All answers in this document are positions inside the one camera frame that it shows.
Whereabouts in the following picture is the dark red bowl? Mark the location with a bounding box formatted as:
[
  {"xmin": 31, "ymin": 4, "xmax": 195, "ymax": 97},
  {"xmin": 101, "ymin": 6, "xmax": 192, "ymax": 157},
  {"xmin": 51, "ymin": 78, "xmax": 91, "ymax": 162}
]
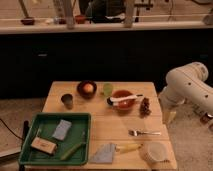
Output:
[{"xmin": 77, "ymin": 80, "xmax": 97, "ymax": 99}]

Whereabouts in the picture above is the green cup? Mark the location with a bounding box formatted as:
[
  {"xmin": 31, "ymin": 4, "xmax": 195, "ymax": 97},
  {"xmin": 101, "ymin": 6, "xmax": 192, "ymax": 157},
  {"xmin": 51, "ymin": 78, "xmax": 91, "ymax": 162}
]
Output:
[{"xmin": 103, "ymin": 83, "xmax": 113, "ymax": 97}]

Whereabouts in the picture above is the green plastic tray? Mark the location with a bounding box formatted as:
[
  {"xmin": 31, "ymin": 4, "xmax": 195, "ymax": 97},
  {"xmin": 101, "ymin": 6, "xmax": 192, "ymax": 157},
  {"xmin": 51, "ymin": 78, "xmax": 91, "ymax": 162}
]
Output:
[{"xmin": 19, "ymin": 113, "xmax": 91, "ymax": 166}]

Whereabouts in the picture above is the dark metal cup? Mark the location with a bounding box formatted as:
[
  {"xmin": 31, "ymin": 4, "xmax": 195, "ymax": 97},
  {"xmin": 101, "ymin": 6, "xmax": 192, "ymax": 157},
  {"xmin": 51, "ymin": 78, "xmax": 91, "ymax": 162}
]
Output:
[{"xmin": 61, "ymin": 94, "xmax": 73, "ymax": 109}]

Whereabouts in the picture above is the green cucumber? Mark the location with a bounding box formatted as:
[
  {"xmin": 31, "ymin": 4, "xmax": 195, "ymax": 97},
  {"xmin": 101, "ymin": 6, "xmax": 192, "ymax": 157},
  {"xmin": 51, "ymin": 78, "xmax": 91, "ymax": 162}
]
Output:
[{"xmin": 60, "ymin": 142, "xmax": 86, "ymax": 160}]

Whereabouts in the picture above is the dark grape bunch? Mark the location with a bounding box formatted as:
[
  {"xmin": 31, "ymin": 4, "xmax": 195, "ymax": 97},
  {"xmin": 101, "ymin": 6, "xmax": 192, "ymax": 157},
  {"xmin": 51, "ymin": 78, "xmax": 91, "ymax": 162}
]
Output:
[{"xmin": 139, "ymin": 98, "xmax": 151, "ymax": 117}]

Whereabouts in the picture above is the silver fork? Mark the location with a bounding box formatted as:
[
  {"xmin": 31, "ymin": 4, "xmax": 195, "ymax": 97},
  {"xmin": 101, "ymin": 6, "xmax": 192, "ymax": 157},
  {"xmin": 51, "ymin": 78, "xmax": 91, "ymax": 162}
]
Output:
[{"xmin": 128, "ymin": 130, "xmax": 161, "ymax": 136}]

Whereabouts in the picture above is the black cable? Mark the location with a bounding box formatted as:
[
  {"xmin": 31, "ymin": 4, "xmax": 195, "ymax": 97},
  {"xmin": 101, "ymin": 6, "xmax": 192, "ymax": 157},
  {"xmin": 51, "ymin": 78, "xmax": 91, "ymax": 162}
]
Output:
[{"xmin": 0, "ymin": 117, "xmax": 24, "ymax": 141}]

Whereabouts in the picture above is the wooden block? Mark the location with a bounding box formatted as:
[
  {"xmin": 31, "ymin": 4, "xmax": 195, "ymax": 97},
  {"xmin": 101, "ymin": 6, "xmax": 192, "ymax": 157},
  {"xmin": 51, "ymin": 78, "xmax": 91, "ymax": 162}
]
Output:
[{"xmin": 31, "ymin": 137, "xmax": 57, "ymax": 154}]

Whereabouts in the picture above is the yellow banana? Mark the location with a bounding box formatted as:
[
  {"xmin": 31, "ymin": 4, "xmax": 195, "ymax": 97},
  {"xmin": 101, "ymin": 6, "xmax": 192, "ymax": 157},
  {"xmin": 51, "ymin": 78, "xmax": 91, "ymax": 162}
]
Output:
[{"xmin": 116, "ymin": 143, "xmax": 142, "ymax": 153}]

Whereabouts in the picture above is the grey sponge in tray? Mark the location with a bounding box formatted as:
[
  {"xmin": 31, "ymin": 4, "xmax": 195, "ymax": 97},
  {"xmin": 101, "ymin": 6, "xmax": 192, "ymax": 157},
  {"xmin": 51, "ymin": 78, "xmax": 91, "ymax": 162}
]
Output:
[{"xmin": 52, "ymin": 120, "xmax": 72, "ymax": 140}]

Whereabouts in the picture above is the red bowl on shelf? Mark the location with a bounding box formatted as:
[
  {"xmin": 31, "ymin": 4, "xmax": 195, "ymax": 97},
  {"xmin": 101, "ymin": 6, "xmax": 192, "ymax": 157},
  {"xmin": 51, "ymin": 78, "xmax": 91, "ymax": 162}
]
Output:
[{"xmin": 21, "ymin": 17, "xmax": 35, "ymax": 25}]

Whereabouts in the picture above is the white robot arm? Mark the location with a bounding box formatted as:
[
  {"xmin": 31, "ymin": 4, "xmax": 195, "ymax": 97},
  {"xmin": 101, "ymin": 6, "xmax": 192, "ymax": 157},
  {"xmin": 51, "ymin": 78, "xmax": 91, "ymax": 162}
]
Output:
[{"xmin": 158, "ymin": 62, "xmax": 213, "ymax": 124}]

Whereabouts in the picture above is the grey cloth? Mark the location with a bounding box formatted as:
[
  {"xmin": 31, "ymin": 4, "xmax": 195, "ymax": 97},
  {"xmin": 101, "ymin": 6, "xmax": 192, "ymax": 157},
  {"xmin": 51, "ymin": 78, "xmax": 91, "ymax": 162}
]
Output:
[{"xmin": 89, "ymin": 143, "xmax": 116, "ymax": 164}]

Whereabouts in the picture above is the orange bowl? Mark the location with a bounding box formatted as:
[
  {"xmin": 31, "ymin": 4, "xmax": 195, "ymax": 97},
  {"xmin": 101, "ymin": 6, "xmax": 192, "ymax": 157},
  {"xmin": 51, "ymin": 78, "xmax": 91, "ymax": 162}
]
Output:
[{"xmin": 109, "ymin": 90, "xmax": 135, "ymax": 111}]

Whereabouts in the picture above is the orange egg-shaped ball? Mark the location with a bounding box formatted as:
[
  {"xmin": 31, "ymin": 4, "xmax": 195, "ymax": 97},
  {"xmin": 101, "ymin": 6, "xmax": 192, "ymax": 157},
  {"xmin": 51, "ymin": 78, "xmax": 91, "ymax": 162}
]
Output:
[{"xmin": 83, "ymin": 83, "xmax": 93, "ymax": 93}]

